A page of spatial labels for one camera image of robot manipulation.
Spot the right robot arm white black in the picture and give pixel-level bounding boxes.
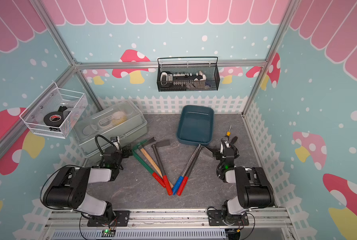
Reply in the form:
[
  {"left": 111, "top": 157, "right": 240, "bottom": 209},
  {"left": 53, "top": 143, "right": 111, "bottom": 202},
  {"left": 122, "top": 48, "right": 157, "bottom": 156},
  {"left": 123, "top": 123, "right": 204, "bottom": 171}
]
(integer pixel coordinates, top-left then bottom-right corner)
[{"left": 206, "top": 137, "right": 274, "bottom": 226}]

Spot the wooden handle hoe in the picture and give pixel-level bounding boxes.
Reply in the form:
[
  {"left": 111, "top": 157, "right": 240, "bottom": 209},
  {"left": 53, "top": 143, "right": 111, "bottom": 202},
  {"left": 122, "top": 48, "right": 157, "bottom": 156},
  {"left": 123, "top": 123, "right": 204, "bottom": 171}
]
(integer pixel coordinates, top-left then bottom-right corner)
[{"left": 136, "top": 137, "right": 173, "bottom": 196}]

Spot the grey slotted cable duct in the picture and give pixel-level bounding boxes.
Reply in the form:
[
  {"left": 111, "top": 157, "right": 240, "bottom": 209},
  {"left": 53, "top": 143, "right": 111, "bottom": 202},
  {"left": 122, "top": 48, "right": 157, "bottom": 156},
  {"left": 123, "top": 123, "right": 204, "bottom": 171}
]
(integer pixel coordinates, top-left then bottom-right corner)
[{"left": 49, "top": 229, "right": 227, "bottom": 240}]

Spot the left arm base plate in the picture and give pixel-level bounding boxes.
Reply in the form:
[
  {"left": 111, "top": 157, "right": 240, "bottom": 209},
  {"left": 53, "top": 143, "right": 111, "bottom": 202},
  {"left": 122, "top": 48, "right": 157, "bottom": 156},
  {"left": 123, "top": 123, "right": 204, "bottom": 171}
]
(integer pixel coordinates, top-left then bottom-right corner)
[{"left": 87, "top": 210, "right": 130, "bottom": 228}]

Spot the black orange screwdriver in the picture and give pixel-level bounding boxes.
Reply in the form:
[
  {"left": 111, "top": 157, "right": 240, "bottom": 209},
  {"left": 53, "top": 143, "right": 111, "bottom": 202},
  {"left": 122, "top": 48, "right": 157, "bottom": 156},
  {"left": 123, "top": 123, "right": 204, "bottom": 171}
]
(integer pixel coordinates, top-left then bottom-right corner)
[{"left": 230, "top": 136, "right": 238, "bottom": 145}]

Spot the teal plastic storage box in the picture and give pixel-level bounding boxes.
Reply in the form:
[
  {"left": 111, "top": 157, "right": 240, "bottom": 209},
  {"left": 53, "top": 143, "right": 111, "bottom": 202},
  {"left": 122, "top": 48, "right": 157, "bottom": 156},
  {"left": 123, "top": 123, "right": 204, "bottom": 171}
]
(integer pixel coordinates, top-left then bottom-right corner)
[{"left": 176, "top": 105, "right": 214, "bottom": 146}]

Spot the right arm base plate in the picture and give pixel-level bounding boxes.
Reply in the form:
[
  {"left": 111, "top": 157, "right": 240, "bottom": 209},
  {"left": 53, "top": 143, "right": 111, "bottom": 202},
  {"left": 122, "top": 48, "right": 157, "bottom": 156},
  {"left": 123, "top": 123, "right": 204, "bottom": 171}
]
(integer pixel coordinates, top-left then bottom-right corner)
[{"left": 206, "top": 208, "right": 249, "bottom": 227}]

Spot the small green-lit circuit board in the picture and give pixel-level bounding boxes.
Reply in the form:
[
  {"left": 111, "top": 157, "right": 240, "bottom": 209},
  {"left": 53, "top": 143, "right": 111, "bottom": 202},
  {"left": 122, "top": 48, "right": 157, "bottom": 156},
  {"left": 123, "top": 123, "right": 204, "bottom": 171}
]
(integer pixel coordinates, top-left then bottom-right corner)
[{"left": 101, "top": 229, "right": 116, "bottom": 238}]

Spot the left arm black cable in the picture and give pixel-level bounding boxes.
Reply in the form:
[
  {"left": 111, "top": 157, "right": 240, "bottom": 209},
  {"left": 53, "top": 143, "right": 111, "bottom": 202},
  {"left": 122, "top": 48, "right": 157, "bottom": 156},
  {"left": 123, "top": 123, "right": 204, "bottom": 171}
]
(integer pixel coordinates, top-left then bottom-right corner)
[{"left": 94, "top": 134, "right": 116, "bottom": 157}]

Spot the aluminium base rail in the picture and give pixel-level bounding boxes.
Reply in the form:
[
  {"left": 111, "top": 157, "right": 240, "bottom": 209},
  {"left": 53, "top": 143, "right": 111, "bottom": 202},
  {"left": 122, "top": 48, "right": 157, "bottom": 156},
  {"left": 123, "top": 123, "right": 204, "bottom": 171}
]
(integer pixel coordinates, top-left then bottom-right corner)
[{"left": 44, "top": 208, "right": 293, "bottom": 230}]

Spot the black wire mesh basket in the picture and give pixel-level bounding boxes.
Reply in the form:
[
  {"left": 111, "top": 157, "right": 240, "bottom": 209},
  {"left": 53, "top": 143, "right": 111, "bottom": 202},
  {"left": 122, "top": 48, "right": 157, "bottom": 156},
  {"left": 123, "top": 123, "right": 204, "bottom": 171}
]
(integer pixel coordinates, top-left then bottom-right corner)
[{"left": 156, "top": 57, "right": 220, "bottom": 92}]

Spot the socket bit set holder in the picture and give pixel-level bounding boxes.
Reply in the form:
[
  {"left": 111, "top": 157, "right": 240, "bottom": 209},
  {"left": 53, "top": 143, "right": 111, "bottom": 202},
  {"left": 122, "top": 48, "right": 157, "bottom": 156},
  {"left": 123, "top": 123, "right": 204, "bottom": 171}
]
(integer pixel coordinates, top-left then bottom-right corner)
[{"left": 159, "top": 71, "right": 207, "bottom": 91}]

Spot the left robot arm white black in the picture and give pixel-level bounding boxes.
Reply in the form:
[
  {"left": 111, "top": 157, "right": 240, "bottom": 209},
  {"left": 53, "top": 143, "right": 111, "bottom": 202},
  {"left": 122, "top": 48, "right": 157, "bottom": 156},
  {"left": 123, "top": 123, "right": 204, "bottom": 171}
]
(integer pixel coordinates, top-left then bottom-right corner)
[{"left": 40, "top": 135, "right": 132, "bottom": 228}]

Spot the clear wall-mounted bin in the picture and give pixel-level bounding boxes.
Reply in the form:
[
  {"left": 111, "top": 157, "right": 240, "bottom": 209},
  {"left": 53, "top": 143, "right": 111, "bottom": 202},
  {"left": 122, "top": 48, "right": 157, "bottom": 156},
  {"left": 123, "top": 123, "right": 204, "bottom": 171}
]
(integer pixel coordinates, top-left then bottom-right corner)
[{"left": 20, "top": 83, "right": 88, "bottom": 139}]

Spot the green handle hoe red grip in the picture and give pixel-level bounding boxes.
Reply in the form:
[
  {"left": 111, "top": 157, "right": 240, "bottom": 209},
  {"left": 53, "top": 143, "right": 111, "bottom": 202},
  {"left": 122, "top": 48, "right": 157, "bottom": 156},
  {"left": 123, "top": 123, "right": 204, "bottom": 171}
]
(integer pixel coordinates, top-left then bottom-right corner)
[{"left": 132, "top": 140, "right": 165, "bottom": 188}]

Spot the black tape roll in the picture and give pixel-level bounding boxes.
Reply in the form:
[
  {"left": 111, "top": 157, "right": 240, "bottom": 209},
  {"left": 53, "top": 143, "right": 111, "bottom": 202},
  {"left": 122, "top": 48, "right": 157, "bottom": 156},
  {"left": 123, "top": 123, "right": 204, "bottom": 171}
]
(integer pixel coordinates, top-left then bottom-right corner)
[{"left": 43, "top": 112, "right": 65, "bottom": 128}]

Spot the yellow black screwdriver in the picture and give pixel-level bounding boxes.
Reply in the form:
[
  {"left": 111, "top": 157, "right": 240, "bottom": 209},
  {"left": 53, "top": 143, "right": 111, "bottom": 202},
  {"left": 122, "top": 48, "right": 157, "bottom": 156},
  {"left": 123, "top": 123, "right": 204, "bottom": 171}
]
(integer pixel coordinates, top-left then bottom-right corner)
[{"left": 224, "top": 125, "right": 232, "bottom": 139}]

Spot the hoe with blue grip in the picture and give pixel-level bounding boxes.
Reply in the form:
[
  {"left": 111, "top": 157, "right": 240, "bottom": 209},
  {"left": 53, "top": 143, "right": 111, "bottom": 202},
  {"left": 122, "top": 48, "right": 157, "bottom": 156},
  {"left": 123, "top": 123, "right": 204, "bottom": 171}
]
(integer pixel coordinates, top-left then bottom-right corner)
[{"left": 172, "top": 145, "right": 202, "bottom": 195}]

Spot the translucent lidded plastic container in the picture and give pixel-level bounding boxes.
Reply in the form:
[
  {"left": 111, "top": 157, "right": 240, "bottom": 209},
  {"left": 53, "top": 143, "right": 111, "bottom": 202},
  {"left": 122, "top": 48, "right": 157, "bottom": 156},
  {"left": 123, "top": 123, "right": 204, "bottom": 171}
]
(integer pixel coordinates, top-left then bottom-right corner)
[{"left": 73, "top": 100, "right": 147, "bottom": 158}]

